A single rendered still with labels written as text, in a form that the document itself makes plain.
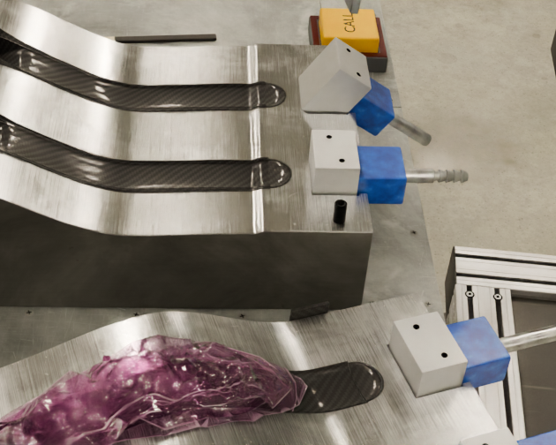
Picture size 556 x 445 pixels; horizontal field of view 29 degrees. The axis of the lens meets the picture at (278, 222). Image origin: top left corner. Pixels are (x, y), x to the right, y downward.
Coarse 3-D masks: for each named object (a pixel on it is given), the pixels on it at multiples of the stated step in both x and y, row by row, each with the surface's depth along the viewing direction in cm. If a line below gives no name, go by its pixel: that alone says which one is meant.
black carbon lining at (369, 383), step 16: (320, 368) 77; (336, 368) 77; (352, 368) 77; (368, 368) 77; (320, 384) 76; (336, 384) 76; (352, 384) 76; (368, 384) 76; (304, 400) 75; (320, 400) 75; (336, 400) 75; (352, 400) 75; (368, 400) 75
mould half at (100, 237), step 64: (0, 0) 96; (0, 64) 89; (128, 64) 98; (192, 64) 99; (256, 64) 98; (64, 128) 88; (128, 128) 91; (192, 128) 92; (256, 128) 91; (320, 128) 92; (0, 192) 79; (64, 192) 83; (128, 192) 85; (192, 192) 85; (256, 192) 85; (0, 256) 83; (64, 256) 83; (128, 256) 83; (192, 256) 83; (256, 256) 84; (320, 256) 84
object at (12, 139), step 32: (0, 32) 92; (32, 64) 92; (64, 64) 94; (96, 96) 94; (128, 96) 95; (160, 96) 96; (192, 96) 96; (224, 96) 96; (256, 96) 95; (0, 128) 84; (32, 160) 84; (64, 160) 86; (96, 160) 87; (192, 160) 88; (224, 160) 88; (256, 160) 88
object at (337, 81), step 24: (336, 48) 93; (312, 72) 94; (336, 72) 91; (360, 72) 92; (312, 96) 92; (336, 96) 92; (360, 96) 92; (384, 96) 96; (360, 120) 95; (384, 120) 95
